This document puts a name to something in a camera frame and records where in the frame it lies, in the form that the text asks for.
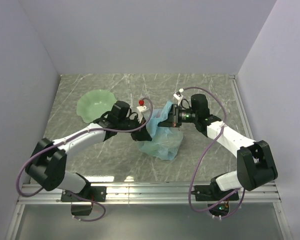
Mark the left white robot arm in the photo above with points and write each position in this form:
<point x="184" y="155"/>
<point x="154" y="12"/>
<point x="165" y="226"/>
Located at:
<point x="47" y="165"/>

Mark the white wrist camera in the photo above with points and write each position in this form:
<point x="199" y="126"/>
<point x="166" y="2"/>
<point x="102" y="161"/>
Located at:
<point x="178" y="96"/>
<point x="142" y="108"/>

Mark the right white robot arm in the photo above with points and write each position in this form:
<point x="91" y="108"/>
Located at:
<point x="254" y="159"/>

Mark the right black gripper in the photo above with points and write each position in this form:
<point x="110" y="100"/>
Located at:
<point x="173" y="118"/>

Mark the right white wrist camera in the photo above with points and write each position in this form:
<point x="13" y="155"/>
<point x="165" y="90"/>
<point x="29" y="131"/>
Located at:
<point x="178" y="96"/>

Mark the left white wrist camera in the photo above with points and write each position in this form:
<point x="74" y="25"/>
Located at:
<point x="142" y="108"/>

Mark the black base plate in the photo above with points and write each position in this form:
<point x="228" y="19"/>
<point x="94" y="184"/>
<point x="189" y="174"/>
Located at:
<point x="94" y="193"/>
<point x="209" y="193"/>

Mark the light green wavy plate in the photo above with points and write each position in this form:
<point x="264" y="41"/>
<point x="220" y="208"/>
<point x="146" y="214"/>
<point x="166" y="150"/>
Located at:
<point x="95" y="103"/>

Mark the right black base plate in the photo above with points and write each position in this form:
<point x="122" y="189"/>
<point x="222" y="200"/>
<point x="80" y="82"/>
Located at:
<point x="209" y="193"/>

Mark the aluminium rail frame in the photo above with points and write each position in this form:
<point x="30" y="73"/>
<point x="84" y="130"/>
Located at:
<point x="153" y="193"/>

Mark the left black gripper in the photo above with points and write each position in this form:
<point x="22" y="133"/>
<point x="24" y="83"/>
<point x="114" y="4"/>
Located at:
<point x="141" y="135"/>

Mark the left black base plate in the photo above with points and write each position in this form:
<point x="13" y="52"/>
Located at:
<point x="94" y="193"/>

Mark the light blue plastic bag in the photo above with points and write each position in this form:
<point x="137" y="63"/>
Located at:
<point x="165" y="141"/>

